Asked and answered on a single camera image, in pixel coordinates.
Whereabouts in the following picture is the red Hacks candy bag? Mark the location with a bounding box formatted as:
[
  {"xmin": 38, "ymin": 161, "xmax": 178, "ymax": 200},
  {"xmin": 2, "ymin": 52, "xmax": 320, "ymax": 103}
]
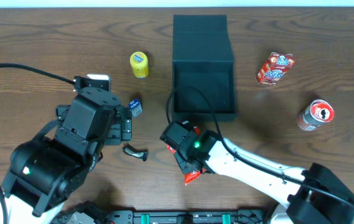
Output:
[{"xmin": 161, "ymin": 121, "xmax": 207, "ymax": 185}]

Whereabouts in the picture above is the yellow round container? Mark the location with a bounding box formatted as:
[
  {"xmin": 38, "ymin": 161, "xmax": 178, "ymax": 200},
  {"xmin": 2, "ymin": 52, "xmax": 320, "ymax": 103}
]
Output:
[{"xmin": 129, "ymin": 52, "xmax": 149, "ymax": 78}]

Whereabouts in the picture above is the black gift box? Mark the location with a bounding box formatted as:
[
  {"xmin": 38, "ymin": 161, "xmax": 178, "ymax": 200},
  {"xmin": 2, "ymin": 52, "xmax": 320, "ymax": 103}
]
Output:
[{"xmin": 172, "ymin": 15, "xmax": 237, "ymax": 122}]

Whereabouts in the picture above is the red Hello Panda box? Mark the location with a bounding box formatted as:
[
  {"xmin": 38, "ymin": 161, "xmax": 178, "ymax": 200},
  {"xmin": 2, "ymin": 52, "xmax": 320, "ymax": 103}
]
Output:
[{"xmin": 256, "ymin": 52, "xmax": 295, "ymax": 85}]

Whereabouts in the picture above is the red Pringles can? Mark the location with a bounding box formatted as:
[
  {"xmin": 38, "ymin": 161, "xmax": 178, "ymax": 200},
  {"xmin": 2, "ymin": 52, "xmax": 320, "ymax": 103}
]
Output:
[{"xmin": 297, "ymin": 100, "xmax": 335, "ymax": 131}]

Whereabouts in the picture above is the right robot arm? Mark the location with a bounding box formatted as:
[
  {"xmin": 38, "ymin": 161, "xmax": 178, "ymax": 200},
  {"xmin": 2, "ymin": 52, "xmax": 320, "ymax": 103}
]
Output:
[{"xmin": 160, "ymin": 122, "xmax": 354, "ymax": 223}]

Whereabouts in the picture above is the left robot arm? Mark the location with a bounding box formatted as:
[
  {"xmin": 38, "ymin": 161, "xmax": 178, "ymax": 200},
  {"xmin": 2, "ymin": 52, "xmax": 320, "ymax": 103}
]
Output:
[{"xmin": 0, "ymin": 87, "xmax": 132, "ymax": 223}]

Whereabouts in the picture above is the blue Eclipse gum pack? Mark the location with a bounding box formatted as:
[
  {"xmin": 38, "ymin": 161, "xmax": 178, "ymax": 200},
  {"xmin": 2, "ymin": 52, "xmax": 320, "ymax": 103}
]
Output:
[{"xmin": 128, "ymin": 99, "xmax": 143, "ymax": 117}]

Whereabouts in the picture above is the dark wrapped candy bar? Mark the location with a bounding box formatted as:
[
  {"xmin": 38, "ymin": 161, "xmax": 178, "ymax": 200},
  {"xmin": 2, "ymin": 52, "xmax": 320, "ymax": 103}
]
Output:
[{"xmin": 122, "ymin": 144, "xmax": 147, "ymax": 162}]

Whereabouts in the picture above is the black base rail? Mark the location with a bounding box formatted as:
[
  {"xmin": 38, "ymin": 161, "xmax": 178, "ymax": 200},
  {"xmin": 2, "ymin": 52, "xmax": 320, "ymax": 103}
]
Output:
[{"xmin": 50, "ymin": 201, "xmax": 268, "ymax": 224}]

